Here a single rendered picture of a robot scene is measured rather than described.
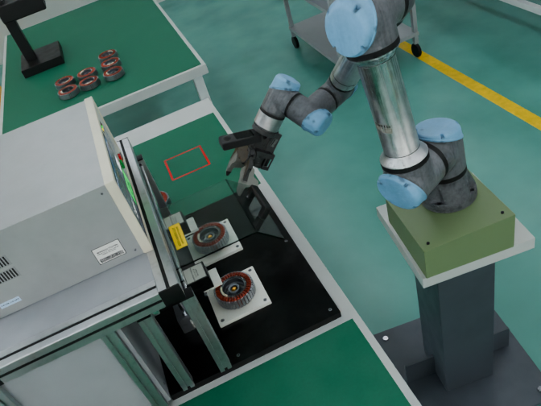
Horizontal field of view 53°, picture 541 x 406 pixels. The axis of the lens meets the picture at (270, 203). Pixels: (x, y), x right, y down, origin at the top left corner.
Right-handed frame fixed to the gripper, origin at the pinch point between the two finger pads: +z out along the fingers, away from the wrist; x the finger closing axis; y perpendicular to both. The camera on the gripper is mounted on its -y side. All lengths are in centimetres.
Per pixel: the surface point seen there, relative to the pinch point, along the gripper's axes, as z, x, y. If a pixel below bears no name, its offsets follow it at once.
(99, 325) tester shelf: 13, -48, -40
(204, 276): 12.7, -28.5, -11.4
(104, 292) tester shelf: 11, -40, -39
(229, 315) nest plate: 22.0, -32.0, -1.2
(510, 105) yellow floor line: -40, 90, 194
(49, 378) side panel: 29, -47, -46
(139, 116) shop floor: 97, 257, 47
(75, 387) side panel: 32, -47, -40
